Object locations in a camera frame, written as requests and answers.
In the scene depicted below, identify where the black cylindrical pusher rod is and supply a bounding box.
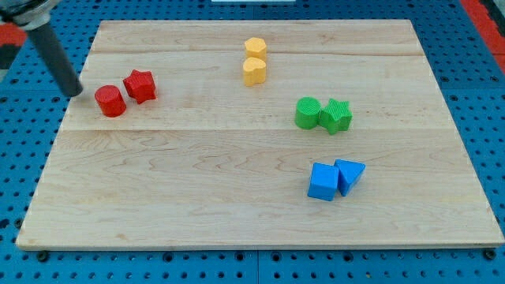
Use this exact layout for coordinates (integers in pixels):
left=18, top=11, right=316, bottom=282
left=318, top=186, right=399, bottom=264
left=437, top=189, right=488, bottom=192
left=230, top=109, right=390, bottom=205
left=27, top=23, right=83, bottom=97

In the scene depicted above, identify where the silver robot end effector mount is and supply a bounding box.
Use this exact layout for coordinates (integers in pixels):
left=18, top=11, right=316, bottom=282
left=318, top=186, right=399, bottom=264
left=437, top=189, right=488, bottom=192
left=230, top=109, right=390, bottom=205
left=1, top=0, right=62, bottom=31

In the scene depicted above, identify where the red star block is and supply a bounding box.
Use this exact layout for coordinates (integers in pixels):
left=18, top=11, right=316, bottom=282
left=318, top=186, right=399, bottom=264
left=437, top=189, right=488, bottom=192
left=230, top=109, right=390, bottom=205
left=123, top=69, right=156, bottom=104

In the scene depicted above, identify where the wooden board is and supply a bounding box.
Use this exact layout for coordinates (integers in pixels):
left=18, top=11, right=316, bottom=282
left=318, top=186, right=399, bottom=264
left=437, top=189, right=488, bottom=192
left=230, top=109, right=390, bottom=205
left=16, top=20, right=504, bottom=251

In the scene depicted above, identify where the green star block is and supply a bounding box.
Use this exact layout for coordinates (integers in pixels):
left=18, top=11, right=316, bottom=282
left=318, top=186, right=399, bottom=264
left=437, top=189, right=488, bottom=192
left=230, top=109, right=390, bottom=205
left=319, top=99, right=353, bottom=135

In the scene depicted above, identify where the red cylinder block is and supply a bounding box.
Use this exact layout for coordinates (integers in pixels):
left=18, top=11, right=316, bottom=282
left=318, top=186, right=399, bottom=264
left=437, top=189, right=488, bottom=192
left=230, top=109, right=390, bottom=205
left=95, top=85, right=126, bottom=118

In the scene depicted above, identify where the yellow heart block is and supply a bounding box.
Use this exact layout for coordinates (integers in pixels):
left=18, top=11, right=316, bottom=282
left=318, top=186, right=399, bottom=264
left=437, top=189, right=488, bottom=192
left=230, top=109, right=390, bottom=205
left=242, top=57, right=267, bottom=86

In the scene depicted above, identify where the yellow hexagon block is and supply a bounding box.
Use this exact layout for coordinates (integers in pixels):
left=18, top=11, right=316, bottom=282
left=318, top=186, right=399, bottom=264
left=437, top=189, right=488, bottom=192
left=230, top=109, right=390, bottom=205
left=244, top=37, right=267, bottom=62

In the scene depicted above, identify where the green cylinder block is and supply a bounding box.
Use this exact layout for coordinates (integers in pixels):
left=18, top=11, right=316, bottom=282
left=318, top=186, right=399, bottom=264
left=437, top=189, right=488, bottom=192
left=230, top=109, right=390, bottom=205
left=294, top=97, right=321, bottom=129

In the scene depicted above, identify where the blue cube block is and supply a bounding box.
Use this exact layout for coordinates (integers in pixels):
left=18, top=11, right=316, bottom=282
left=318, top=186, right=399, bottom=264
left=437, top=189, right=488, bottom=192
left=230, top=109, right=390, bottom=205
left=307, top=163, right=339, bottom=201

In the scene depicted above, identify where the blue triangle block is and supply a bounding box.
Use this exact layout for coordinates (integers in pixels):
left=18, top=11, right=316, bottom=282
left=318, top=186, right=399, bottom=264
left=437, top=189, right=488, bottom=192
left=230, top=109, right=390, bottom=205
left=334, top=159, right=366, bottom=196

